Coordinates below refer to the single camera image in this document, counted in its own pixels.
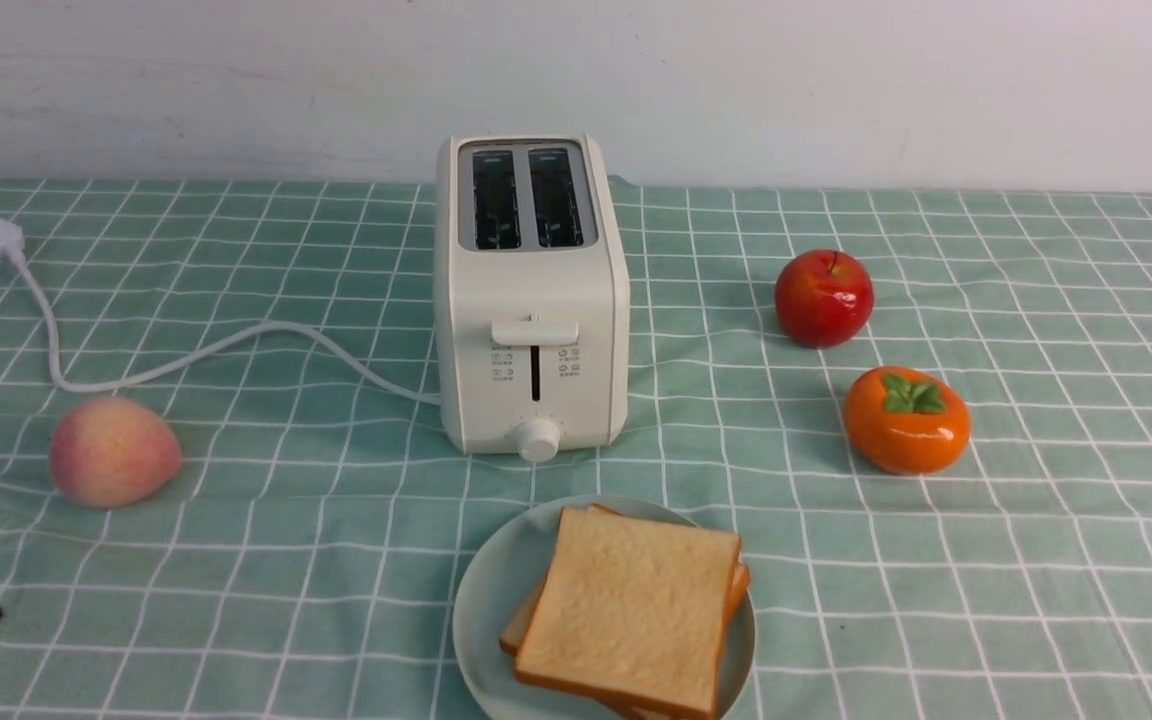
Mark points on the toast slice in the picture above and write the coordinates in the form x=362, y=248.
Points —
x=631, y=610
x=526, y=625

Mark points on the pink yellow peach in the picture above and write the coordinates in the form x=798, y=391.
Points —
x=110, y=452

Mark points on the orange persimmon with green leaf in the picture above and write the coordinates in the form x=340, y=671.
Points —
x=906, y=422

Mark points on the pale green round plate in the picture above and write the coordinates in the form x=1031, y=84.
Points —
x=606, y=607

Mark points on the red apple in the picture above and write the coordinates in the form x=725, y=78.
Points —
x=823, y=298

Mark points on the white two-slot toaster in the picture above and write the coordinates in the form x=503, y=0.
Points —
x=531, y=296

